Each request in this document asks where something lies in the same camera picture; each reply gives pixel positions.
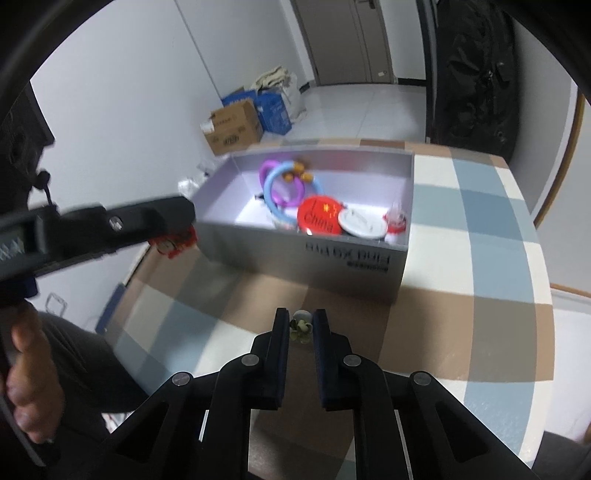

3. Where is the red round badge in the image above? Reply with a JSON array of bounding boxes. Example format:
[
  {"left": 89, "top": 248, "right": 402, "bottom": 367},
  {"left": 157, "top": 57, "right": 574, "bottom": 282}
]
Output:
[{"left": 296, "top": 196, "right": 348, "bottom": 236}]

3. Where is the brown cardboard box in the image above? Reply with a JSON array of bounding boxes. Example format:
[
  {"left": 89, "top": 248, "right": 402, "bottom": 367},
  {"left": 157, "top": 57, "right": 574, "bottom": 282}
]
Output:
[{"left": 199, "top": 99, "right": 264, "bottom": 157}]

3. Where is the red charm clear pink top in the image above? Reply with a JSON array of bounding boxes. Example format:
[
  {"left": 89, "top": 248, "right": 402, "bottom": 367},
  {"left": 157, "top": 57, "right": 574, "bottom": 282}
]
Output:
[
  {"left": 383, "top": 202, "right": 410, "bottom": 243},
  {"left": 154, "top": 224, "right": 199, "bottom": 260}
]

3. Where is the blue hair ring yellow charm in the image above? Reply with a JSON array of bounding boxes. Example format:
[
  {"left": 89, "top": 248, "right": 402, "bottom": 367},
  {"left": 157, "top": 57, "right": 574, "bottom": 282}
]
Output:
[{"left": 263, "top": 159, "right": 327, "bottom": 228}]

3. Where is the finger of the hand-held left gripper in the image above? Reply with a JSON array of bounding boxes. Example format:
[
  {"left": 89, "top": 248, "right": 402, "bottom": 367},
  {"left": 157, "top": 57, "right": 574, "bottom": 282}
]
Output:
[{"left": 102, "top": 196, "right": 197, "bottom": 254}]

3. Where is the white bag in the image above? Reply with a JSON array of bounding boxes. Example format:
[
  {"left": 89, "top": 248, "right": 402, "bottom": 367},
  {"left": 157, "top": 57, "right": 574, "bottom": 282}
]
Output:
[{"left": 250, "top": 66, "right": 307, "bottom": 122}]

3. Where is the green flower hair clip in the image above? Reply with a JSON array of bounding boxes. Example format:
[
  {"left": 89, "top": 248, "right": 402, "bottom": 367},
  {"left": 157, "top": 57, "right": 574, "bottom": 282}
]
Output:
[{"left": 289, "top": 310, "right": 315, "bottom": 347}]

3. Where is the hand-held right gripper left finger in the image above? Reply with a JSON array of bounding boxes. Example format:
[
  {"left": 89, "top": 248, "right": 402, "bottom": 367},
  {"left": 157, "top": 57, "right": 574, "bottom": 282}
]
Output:
[{"left": 60, "top": 308, "right": 291, "bottom": 480}]

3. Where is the grey cardboard box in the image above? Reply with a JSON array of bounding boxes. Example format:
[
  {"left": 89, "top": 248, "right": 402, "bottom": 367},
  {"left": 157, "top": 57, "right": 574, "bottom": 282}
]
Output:
[{"left": 191, "top": 148, "right": 415, "bottom": 304}]

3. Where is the black hanging jacket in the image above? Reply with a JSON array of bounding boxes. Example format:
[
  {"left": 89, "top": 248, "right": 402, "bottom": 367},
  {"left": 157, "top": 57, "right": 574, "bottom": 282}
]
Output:
[{"left": 433, "top": 0, "right": 519, "bottom": 163}]

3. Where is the purple hair ring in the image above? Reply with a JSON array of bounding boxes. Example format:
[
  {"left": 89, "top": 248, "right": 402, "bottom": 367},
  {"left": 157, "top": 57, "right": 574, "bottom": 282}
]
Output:
[{"left": 259, "top": 159, "right": 306, "bottom": 209}]

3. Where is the checked tablecloth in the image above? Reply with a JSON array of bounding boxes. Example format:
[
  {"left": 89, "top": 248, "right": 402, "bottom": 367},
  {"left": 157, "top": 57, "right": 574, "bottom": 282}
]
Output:
[{"left": 99, "top": 137, "right": 555, "bottom": 472}]

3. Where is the clear plastic wrap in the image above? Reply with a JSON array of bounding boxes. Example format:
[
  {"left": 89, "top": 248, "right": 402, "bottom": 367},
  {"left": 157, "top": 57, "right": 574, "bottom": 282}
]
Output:
[{"left": 177, "top": 158, "right": 221, "bottom": 200}]

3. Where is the grey door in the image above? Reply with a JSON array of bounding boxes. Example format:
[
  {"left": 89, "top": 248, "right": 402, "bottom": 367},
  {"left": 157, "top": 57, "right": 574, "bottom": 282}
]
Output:
[{"left": 294, "top": 0, "right": 396, "bottom": 86}]

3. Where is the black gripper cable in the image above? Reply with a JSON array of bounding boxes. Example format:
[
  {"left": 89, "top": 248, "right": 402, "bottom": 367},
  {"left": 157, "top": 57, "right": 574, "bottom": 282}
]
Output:
[{"left": 34, "top": 170, "right": 60, "bottom": 214}]

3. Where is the white round badge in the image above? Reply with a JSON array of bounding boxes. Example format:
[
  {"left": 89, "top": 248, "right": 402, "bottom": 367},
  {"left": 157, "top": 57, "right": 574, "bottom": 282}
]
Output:
[{"left": 337, "top": 206, "right": 388, "bottom": 240}]

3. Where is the person's left hand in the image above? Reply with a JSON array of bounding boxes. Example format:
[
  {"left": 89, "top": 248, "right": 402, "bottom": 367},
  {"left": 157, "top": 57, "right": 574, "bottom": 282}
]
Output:
[{"left": 6, "top": 300, "right": 66, "bottom": 446}]

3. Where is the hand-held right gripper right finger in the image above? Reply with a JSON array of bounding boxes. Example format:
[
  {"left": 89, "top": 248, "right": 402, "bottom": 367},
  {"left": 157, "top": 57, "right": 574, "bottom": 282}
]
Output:
[{"left": 313, "top": 308, "right": 541, "bottom": 480}]

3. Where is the blue cardboard box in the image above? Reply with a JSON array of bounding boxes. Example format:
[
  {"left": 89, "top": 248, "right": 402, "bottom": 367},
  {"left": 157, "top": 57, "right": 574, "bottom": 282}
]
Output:
[{"left": 221, "top": 88, "right": 294, "bottom": 135}]

